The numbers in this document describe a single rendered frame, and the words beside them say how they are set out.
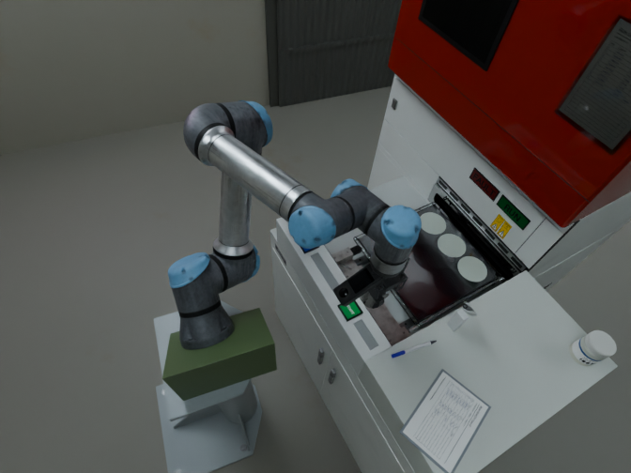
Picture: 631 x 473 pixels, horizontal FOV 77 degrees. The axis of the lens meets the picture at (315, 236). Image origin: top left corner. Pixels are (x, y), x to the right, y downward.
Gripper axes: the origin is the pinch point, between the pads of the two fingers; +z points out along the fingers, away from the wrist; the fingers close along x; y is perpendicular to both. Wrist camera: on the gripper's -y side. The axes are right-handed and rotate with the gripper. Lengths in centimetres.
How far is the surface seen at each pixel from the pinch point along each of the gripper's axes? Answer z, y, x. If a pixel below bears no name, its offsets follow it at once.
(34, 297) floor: 111, -114, 122
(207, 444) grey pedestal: 109, -58, 10
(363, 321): 14.6, 2.5, 0.0
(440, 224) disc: 21, 50, 20
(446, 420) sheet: 13.7, 6.2, -32.5
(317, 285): 14.6, -3.7, 16.3
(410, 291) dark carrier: 20.7, 23.9, 3.2
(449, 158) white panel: 3, 59, 34
